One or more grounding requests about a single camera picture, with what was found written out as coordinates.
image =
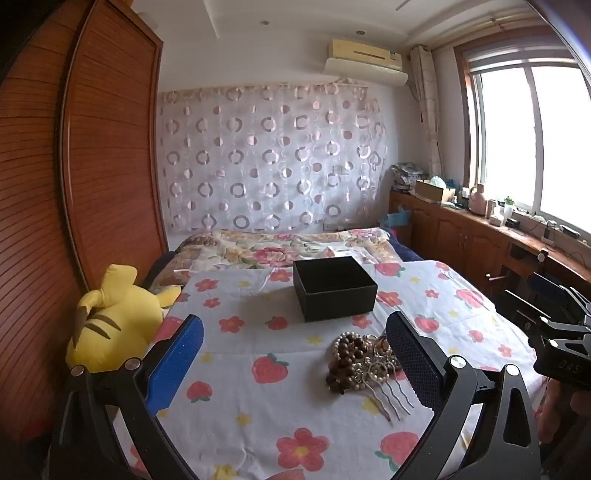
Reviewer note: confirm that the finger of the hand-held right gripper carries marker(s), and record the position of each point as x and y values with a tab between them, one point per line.
526	304
551	286

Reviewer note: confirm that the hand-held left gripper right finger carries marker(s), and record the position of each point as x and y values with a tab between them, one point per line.
415	364

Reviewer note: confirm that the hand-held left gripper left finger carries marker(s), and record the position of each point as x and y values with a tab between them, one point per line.
178	364

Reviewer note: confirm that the silver hair comb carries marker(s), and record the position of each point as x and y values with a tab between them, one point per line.
388	397

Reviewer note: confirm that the black square box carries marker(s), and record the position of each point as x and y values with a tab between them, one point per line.
334	288

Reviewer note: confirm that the person's right hand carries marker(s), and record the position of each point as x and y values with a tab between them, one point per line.
570	410

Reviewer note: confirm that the yellow plush toy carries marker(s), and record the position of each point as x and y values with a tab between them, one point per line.
115	318

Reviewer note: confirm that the long wooden cabinet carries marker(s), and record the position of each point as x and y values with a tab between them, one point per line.
466	240

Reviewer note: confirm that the green-capped bottle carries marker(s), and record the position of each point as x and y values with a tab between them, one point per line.
509	207

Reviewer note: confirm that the strawberry flower printed sheet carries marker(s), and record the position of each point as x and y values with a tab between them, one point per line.
277	332

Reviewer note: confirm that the cardboard box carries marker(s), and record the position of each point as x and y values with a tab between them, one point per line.
431	191

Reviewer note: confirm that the floral quilt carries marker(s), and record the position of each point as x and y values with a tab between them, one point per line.
272	251

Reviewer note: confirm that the blue plastic bag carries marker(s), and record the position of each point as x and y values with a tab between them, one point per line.
397	218

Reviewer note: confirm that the teal tissue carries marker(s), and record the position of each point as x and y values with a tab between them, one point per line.
437	181

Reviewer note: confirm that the window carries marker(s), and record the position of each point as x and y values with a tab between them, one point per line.
531	134

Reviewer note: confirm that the pile of printed bags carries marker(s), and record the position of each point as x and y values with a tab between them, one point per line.
408	175

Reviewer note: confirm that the beige patterned window curtain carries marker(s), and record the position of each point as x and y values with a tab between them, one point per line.
428	115

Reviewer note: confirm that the sheer circle-patterned curtain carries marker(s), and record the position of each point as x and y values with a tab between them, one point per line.
272	157

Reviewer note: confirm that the brown wooden wardrobe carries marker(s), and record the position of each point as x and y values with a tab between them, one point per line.
69	161

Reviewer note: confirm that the wall air conditioner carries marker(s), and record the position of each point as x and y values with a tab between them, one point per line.
364	57

